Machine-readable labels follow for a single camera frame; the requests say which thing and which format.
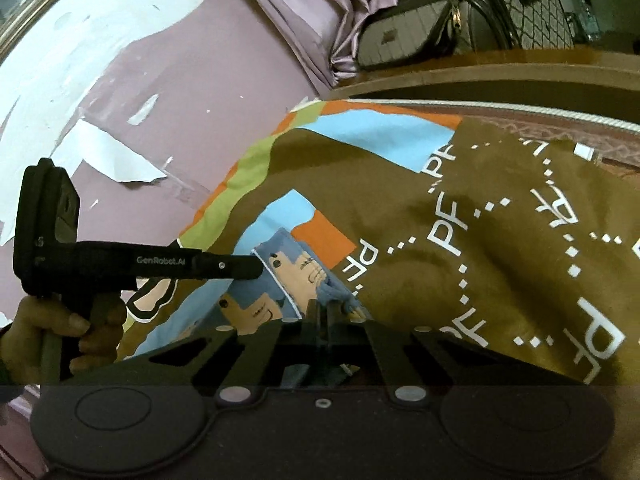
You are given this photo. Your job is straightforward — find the black and grey handbag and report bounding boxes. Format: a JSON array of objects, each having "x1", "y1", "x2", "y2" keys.
[{"x1": 357, "y1": 0, "x2": 522, "y2": 74}]

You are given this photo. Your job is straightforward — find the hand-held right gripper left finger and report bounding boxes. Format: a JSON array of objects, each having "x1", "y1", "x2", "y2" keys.
[{"x1": 119, "y1": 300, "x2": 324, "y2": 406}]

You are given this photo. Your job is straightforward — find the printed blanket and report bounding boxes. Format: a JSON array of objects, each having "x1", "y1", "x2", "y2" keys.
[{"x1": 119, "y1": 100, "x2": 640, "y2": 387}]

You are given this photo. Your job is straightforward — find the pale purple curtain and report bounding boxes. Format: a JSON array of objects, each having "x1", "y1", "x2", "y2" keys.
[{"x1": 220, "y1": 0, "x2": 412, "y2": 92}]

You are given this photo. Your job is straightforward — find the brass window frame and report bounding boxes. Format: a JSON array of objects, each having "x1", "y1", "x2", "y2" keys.
[{"x1": 0, "y1": 0, "x2": 68, "y2": 58}]

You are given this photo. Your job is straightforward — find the small white plug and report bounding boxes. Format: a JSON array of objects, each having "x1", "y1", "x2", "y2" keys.
[{"x1": 574, "y1": 142, "x2": 607, "y2": 165}]

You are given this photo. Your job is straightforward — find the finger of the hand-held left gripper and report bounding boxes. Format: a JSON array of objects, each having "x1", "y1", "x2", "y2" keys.
[{"x1": 197, "y1": 252, "x2": 264, "y2": 281}]

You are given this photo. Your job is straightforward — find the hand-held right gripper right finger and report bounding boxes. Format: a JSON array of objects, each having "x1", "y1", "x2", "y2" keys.
[{"x1": 324, "y1": 302, "x2": 581, "y2": 406}]

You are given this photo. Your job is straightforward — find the wooden bed frame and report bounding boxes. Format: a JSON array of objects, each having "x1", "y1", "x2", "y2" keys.
[{"x1": 327, "y1": 46, "x2": 640, "y2": 112}]

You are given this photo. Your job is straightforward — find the patterned mattress with white piping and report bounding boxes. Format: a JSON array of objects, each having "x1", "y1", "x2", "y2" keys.
[{"x1": 299, "y1": 98, "x2": 640, "y2": 182}]

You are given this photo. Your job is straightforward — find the wire mesh fan guard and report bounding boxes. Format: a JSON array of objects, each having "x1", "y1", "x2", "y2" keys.
[{"x1": 491, "y1": 0, "x2": 577, "y2": 52}]

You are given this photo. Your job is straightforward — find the blue printed pants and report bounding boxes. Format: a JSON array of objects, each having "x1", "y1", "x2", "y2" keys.
[{"x1": 219, "y1": 229, "x2": 362, "y2": 337}]

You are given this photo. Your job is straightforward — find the person's left hand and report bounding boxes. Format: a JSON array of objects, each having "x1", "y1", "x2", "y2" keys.
[{"x1": 2, "y1": 299, "x2": 127, "y2": 386}]

